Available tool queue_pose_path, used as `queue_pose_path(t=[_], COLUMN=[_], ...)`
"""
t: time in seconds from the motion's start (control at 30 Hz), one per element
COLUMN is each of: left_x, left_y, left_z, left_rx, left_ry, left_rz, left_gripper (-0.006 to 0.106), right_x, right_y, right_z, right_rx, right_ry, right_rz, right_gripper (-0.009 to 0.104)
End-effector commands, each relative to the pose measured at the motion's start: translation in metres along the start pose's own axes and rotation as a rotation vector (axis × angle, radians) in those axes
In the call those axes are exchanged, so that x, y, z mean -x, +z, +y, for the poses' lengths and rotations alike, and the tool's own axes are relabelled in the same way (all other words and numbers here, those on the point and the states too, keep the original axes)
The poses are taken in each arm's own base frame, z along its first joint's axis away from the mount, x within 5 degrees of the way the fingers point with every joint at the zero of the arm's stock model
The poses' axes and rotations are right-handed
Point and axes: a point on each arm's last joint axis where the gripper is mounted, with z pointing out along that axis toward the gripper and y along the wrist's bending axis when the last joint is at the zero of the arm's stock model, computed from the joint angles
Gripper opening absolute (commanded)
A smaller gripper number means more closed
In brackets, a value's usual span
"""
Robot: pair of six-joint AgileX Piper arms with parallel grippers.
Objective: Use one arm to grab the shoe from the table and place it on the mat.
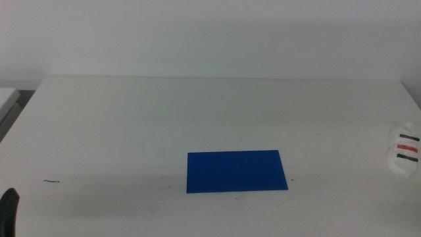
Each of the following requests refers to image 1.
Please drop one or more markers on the white side table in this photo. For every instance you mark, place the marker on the white side table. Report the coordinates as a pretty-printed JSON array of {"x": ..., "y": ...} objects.
[{"x": 6, "y": 97}]

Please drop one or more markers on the small dark thread scrap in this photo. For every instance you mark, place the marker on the small dark thread scrap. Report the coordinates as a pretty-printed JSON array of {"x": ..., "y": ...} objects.
[{"x": 51, "y": 181}]

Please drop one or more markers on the blue rectangular mat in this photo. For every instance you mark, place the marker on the blue rectangular mat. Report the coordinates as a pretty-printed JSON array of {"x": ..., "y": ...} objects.
[{"x": 237, "y": 171}]

